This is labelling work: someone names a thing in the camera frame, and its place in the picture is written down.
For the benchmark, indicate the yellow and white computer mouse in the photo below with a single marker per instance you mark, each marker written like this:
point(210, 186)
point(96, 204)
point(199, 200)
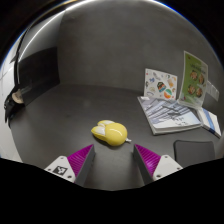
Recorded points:
point(113, 133)

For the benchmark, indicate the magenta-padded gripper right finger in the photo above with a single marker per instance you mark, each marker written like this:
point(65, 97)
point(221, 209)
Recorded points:
point(150, 161)

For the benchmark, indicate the white booklet with blue stripe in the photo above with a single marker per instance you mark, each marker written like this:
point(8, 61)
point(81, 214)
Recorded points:
point(210, 121)

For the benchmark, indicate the large grey printed book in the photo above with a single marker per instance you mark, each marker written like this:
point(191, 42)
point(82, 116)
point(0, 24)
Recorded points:
point(168, 115)

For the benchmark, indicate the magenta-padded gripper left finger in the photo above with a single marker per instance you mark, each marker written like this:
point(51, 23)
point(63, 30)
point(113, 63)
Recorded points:
point(78, 161)

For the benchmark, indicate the green food menu stand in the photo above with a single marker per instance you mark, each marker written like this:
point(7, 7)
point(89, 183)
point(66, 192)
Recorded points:
point(193, 80)

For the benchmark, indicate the white card with colourful stickers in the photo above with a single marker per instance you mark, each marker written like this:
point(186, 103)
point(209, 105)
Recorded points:
point(160, 85)

